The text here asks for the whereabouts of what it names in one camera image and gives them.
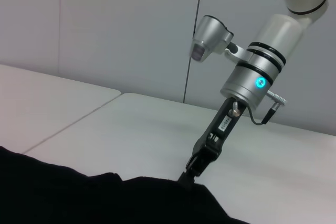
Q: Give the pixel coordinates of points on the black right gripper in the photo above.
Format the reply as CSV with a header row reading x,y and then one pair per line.
x,y
223,124

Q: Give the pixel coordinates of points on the black shirt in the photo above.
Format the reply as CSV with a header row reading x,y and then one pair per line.
x,y
105,200

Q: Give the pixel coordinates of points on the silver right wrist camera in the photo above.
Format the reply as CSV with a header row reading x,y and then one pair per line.
x,y
210,35

